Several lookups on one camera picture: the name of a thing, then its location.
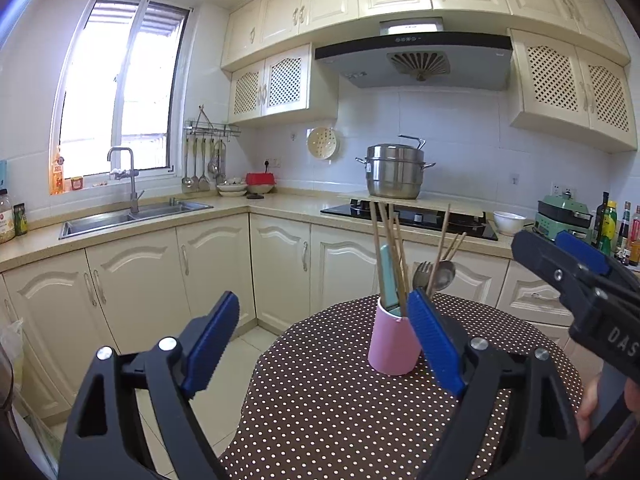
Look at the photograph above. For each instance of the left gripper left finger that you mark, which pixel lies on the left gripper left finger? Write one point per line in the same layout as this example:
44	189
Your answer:
104	436

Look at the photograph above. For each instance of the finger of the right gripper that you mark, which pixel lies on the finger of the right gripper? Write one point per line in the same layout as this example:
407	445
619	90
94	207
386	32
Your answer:
571	279
597	262

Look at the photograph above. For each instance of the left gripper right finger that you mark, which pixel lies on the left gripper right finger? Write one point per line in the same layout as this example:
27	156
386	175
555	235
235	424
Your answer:
539	437

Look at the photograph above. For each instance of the wooden chopstick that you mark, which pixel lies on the wooden chopstick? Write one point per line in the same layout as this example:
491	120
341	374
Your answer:
401	255
453	248
440	247
385	212
377	247

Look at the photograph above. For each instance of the steel spoon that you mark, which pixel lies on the steel spoon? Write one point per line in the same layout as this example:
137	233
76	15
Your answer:
442	275

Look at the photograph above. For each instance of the light blue sheathed knife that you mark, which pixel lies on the light blue sheathed knife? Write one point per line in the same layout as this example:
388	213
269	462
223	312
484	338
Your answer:
390	298

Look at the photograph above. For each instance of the person's right hand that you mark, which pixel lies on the person's right hand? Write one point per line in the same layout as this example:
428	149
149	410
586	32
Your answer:
587	407

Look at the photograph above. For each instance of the green yellow oil bottle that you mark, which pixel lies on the green yellow oil bottle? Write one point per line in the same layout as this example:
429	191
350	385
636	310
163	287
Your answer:
608	228

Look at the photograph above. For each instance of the red label sauce bottle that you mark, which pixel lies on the red label sauce bottle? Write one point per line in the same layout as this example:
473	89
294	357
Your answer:
634	239

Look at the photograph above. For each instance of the dark sauce bottle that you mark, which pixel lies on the dark sauce bottle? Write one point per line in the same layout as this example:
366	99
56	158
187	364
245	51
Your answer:
598	220

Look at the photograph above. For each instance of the green electric cooker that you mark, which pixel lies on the green electric cooker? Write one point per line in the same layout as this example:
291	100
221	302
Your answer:
560	213

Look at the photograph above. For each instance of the white ceramic bowl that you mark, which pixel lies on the white ceramic bowl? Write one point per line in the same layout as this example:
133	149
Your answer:
509	223

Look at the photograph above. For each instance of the pink utensil holder cup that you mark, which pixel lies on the pink utensil holder cup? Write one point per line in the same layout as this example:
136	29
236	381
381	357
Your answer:
394	349

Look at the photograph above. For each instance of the black gas stove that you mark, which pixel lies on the black gas stove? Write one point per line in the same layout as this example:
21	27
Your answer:
421	218

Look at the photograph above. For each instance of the brown polka dot tablecloth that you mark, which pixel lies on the brown polka dot tablecloth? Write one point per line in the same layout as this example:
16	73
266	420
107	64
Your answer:
316	409

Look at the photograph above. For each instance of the steel sink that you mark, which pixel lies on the steel sink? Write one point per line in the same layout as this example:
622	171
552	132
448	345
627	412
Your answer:
108	220

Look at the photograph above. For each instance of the stainless steel steamer pot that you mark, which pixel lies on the stainless steel steamer pot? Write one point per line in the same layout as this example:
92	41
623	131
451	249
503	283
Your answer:
395	170

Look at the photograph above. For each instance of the glass jar white lid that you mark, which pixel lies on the glass jar white lid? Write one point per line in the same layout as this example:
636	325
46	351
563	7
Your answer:
7	228

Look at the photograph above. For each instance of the steel faucet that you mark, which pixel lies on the steel faucet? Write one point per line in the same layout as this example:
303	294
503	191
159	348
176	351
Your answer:
131	174

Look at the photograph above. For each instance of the stacked plates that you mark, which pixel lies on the stacked plates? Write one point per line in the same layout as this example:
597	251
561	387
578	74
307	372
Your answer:
231	188

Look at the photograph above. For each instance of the red container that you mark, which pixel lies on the red container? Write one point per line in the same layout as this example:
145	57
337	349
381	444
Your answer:
260	182

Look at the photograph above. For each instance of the range hood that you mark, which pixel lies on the range hood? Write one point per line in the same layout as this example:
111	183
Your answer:
419	59

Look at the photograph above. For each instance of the hanging utensil rack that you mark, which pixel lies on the hanging utensil rack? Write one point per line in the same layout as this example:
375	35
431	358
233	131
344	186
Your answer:
205	153

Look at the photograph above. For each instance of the window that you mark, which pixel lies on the window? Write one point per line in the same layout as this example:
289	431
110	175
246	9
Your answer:
118	89

